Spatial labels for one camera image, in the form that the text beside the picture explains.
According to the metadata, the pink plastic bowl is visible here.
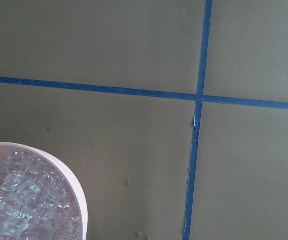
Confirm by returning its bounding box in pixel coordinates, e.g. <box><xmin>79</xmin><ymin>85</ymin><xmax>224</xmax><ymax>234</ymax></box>
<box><xmin>0</xmin><ymin>142</ymin><xmax>88</xmax><ymax>239</ymax></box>

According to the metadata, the clear ice cube pile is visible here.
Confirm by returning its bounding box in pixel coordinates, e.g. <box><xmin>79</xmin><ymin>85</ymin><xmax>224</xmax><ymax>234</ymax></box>
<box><xmin>0</xmin><ymin>151</ymin><xmax>83</xmax><ymax>240</ymax></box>

